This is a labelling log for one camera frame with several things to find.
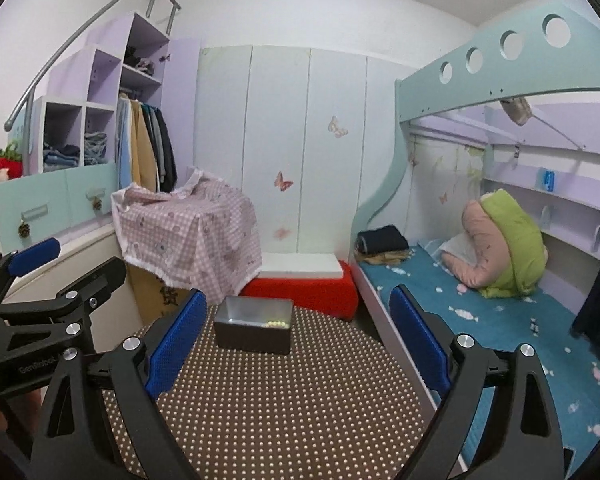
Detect person's left hand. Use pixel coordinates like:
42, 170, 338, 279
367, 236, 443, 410
0, 389, 43, 460

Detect cardboard box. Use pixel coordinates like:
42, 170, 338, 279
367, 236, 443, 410
126, 263, 189, 325

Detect pink folded blanket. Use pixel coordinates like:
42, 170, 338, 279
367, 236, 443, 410
440, 200, 513, 289

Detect blue candy print bedsheet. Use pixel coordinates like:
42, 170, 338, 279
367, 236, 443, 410
360, 247, 600, 471

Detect green folded blanket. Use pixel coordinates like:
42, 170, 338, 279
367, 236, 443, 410
479, 188, 547, 298

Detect brown polka dot tablecloth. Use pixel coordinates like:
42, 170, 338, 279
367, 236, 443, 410
99, 303, 439, 480

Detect silver metal tin box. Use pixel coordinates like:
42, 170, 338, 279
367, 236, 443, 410
213, 296, 294, 356

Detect teal drawer cabinet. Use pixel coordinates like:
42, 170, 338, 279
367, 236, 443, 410
0, 162, 118, 252

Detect red ottoman bench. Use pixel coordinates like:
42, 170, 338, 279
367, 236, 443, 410
240, 261, 358, 321

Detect dark folded clothes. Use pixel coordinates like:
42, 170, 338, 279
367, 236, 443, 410
354, 224, 410, 264

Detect pink checkered cloth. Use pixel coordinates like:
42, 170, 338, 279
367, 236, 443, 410
111, 169, 262, 304

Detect white board on ottoman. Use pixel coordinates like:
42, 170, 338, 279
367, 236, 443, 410
258, 252, 343, 280

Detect red plush toy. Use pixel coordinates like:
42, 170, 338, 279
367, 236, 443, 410
0, 141, 23, 183

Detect hanging clothes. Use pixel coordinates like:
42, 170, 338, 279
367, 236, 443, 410
114, 93, 178, 193

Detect lilac shelf unit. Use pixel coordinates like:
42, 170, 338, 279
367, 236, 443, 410
22, 12, 200, 185

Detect white wardrobe with butterflies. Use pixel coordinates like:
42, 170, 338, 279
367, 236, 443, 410
194, 46, 412, 259

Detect metal stair handrail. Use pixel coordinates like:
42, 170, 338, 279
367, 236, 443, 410
3, 0, 182, 132

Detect teal bunk bed frame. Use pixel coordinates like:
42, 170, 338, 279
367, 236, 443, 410
351, 3, 600, 235

